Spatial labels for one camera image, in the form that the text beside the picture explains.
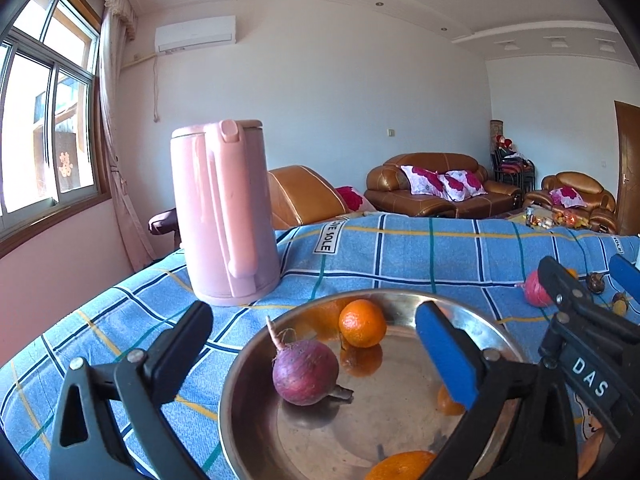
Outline red pomegranate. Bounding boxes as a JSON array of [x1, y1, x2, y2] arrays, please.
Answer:
[[516, 270, 553, 308]]

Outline mandarin orange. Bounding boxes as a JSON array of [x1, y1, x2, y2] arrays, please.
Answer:
[[437, 385, 465, 416], [338, 299, 387, 348]]

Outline purple red onion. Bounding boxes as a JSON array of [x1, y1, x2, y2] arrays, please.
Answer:
[[266, 316, 354, 406]]

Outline small yellow-green fruit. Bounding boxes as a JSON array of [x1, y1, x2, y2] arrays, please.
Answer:
[[612, 299, 628, 316]]

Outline brown leather armchair far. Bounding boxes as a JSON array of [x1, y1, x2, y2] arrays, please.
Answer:
[[523, 171, 618, 234]]

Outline brown leather armchair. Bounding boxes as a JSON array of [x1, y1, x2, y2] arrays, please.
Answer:
[[268, 165, 350, 230], [523, 171, 618, 234]]

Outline blue plaid tablecloth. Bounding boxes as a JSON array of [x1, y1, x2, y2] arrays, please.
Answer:
[[1, 214, 639, 479]]

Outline cluttered coffee table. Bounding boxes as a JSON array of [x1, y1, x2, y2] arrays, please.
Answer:
[[502, 205, 590, 230]]

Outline floral pillow on armchair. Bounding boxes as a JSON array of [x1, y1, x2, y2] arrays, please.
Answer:
[[549, 185, 587, 209]]

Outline steel round bowl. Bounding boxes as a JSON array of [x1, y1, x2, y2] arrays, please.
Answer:
[[219, 289, 524, 479]]

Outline stacked chairs with clothes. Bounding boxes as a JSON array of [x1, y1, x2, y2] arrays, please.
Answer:
[[491, 134, 536, 193]]

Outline floral pillow right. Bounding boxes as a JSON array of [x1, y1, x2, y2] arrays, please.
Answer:
[[438, 170, 487, 203]]

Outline brown wooden door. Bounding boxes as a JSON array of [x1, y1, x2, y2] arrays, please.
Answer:
[[614, 101, 640, 235]]

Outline dark stool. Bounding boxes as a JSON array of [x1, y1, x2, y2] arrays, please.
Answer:
[[148, 208, 181, 249]]

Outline tall patterned vase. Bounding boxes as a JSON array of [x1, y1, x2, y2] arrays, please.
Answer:
[[489, 119, 503, 152]]

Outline floral pillow left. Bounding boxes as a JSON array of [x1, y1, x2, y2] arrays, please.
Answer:
[[400, 166, 449, 200]]

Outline pink electric kettle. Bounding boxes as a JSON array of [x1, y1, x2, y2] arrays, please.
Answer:
[[170, 119, 280, 306]]

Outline brown leather three-seat sofa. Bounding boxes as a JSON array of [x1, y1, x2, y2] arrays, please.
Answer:
[[364, 153, 522, 219]]

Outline red floral cushion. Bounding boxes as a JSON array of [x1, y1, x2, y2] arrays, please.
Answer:
[[335, 185, 376, 212]]

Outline brown leather armchair near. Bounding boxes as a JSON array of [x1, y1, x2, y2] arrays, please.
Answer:
[[268, 165, 350, 230]]

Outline pink curtain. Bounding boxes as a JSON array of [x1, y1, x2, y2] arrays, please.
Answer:
[[98, 0, 155, 272]]

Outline window with wooden frame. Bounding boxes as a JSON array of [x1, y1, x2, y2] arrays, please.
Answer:
[[1, 0, 110, 256]]

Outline white wall air conditioner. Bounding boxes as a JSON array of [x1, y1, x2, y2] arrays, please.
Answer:
[[154, 15, 236, 54]]

